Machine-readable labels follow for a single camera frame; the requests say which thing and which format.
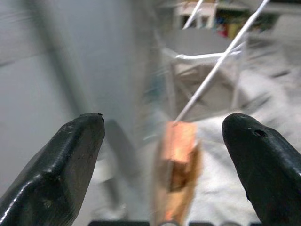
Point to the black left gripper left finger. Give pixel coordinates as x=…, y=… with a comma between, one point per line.
x=58, y=169

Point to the orange brown block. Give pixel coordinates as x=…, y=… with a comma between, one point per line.
x=181, y=150

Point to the short thin white rod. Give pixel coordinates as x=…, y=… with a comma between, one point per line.
x=191, y=16

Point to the white frame stand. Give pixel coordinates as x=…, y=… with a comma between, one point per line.
x=200, y=58

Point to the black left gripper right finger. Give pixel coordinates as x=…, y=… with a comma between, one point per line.
x=263, y=169

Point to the long thin white rod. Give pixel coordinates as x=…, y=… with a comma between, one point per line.
x=225, y=55

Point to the white shelf unit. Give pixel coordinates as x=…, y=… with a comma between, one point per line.
x=211, y=14

